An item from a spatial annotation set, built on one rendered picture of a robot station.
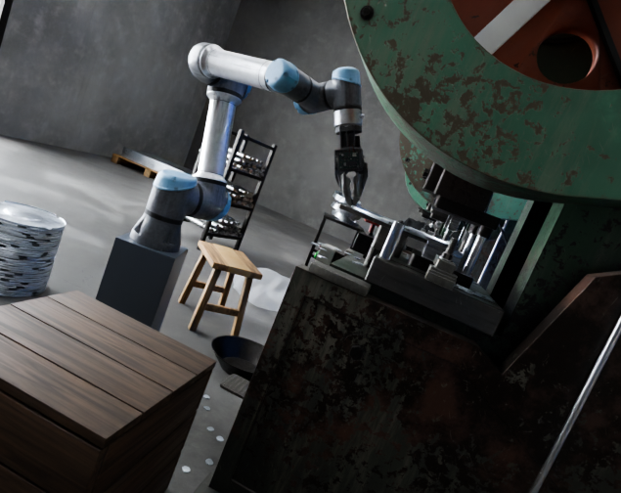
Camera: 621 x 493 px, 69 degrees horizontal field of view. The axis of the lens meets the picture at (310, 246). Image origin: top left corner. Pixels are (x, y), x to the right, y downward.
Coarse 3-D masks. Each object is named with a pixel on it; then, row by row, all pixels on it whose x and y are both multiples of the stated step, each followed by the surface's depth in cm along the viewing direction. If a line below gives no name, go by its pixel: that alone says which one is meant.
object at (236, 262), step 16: (208, 256) 200; (224, 256) 207; (240, 256) 220; (192, 272) 222; (240, 272) 198; (256, 272) 203; (192, 288) 222; (208, 288) 197; (224, 288) 230; (208, 304) 199; (224, 304) 233; (240, 304) 206; (192, 320) 198; (240, 320) 207
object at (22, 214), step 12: (0, 204) 173; (12, 204) 178; (24, 204) 183; (0, 216) 160; (12, 216) 165; (24, 216) 168; (36, 216) 174; (48, 216) 181; (36, 228) 163; (60, 228) 172
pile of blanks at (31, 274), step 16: (0, 224) 160; (16, 224) 161; (0, 240) 159; (16, 240) 160; (32, 240) 164; (48, 240) 171; (0, 256) 160; (16, 256) 162; (32, 256) 166; (48, 256) 172; (0, 272) 162; (16, 272) 164; (32, 272) 169; (48, 272) 176; (0, 288) 163; (16, 288) 166; (32, 288) 171
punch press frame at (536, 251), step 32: (544, 64) 93; (576, 64) 92; (544, 224) 102; (576, 224) 93; (608, 224) 92; (352, 256) 132; (512, 256) 124; (544, 256) 95; (576, 256) 93; (608, 256) 92; (512, 288) 105; (544, 288) 95; (448, 320) 100; (512, 320) 97
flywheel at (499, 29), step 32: (480, 0) 77; (512, 0) 75; (544, 0) 70; (576, 0) 73; (608, 0) 72; (480, 32) 72; (512, 32) 71; (544, 32) 75; (576, 32) 76; (512, 64) 76; (608, 64) 73
